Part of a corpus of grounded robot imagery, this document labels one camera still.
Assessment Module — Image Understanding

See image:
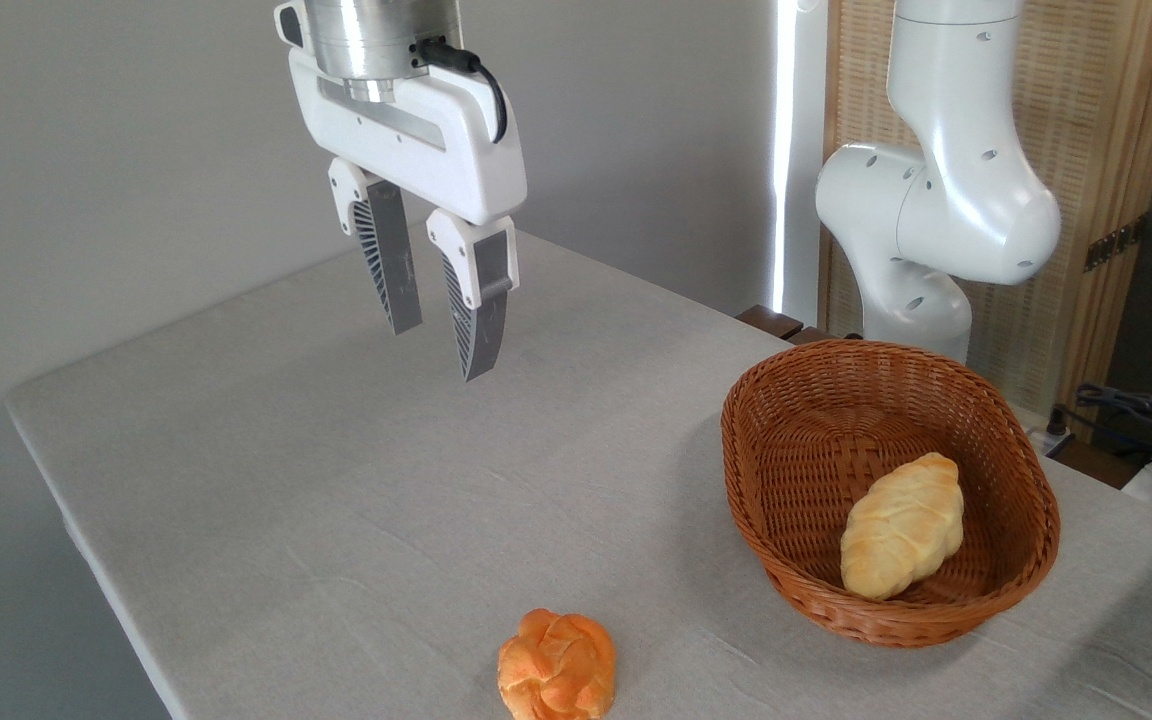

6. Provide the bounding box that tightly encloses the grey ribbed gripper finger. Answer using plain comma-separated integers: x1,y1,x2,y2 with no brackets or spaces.
425,208,520,383
327,157,424,336

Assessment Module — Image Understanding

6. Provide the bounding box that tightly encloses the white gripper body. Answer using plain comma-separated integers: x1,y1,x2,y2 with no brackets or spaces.
273,0,528,227

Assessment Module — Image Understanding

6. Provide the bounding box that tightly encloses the long braided bread loaf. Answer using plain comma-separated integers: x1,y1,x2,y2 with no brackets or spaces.
840,452,965,602

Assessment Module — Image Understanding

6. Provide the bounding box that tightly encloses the brown oval wicker basket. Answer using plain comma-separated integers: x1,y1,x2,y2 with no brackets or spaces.
720,339,1061,649

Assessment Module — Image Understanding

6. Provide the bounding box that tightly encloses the round orange knotted bread roll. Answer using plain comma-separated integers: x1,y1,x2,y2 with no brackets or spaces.
497,608,617,720

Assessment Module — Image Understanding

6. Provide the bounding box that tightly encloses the grey tablecloth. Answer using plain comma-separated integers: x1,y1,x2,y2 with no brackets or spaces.
4,228,1152,720

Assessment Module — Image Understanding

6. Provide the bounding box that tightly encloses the dark brown wooden furniture piece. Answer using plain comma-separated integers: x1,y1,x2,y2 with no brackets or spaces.
735,304,829,347

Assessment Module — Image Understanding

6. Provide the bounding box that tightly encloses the white power strip with plug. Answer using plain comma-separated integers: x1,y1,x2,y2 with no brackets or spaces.
1024,404,1079,459

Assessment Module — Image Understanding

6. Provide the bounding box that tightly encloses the wooden bamboo folding screen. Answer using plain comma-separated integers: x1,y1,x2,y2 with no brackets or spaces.
821,0,1152,419

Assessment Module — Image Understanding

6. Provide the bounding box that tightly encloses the dark metal screen hinge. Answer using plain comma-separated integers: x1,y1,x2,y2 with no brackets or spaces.
1083,214,1149,273

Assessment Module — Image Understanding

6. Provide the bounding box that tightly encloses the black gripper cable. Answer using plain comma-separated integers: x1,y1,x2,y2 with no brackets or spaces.
416,37,510,144

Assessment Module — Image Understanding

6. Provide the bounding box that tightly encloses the black cable bundle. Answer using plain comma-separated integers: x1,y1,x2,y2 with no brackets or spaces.
1074,382,1152,453

